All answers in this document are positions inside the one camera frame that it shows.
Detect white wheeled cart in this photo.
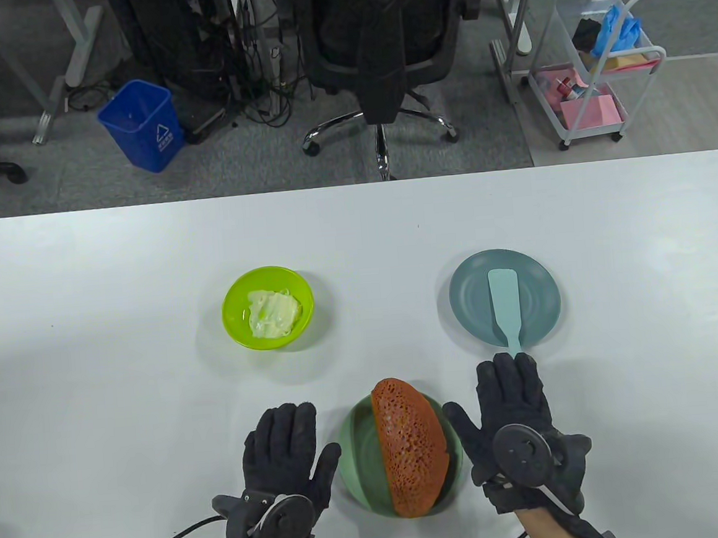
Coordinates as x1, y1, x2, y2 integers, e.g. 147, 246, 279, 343
521, 0, 675, 154

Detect round black glove tracker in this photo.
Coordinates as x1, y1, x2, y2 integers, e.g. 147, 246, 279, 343
255, 494, 317, 538
491, 421, 555, 490

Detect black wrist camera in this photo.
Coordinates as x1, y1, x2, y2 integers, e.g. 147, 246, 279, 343
555, 432, 597, 490
211, 492, 258, 524

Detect tan cardboard box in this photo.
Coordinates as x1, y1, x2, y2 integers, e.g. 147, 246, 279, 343
587, 48, 662, 76

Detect pink box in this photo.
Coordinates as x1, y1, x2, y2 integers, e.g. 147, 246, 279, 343
559, 93, 623, 134

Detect green round plate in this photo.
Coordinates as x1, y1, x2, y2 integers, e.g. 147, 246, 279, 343
334, 387, 469, 522

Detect black computer tower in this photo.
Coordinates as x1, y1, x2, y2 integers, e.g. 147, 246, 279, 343
124, 0, 243, 116

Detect light blue spatula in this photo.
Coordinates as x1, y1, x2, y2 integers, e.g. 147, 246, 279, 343
487, 267, 526, 358

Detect black office chair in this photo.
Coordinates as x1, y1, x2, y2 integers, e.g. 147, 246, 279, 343
290, 0, 498, 188

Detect tangle of black cables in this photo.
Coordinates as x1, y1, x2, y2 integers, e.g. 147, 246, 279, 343
214, 0, 314, 133

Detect black object in cart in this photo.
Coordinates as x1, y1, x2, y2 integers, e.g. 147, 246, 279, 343
570, 17, 604, 53

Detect person's right hand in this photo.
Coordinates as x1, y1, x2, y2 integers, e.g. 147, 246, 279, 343
438, 345, 599, 526

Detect white creamy spread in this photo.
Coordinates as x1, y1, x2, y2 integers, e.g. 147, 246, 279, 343
246, 285, 306, 341

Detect blue waste bin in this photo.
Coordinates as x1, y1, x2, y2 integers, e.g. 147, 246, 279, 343
94, 76, 188, 178

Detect white desk leg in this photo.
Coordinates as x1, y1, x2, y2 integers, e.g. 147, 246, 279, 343
486, 0, 548, 107
21, 0, 115, 146

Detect blue plastic gloves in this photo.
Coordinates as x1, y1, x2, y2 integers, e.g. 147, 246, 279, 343
589, 2, 647, 58

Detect person's right forearm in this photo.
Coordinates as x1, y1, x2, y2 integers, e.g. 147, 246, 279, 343
513, 498, 605, 538

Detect lime green bowl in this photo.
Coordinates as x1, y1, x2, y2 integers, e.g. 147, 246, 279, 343
219, 263, 319, 355

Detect grey-blue round plate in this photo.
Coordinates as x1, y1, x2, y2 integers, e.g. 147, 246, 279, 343
446, 244, 565, 354

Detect person's left hand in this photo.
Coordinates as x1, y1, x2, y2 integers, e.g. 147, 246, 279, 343
204, 399, 349, 538

